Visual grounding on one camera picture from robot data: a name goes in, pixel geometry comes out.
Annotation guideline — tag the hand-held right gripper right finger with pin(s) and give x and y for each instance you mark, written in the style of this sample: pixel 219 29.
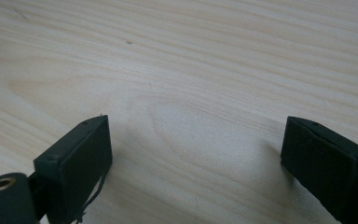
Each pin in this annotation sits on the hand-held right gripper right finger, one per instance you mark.
pixel 326 168

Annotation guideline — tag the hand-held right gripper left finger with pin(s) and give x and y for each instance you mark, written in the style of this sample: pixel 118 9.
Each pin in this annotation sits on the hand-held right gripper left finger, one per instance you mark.
pixel 77 161

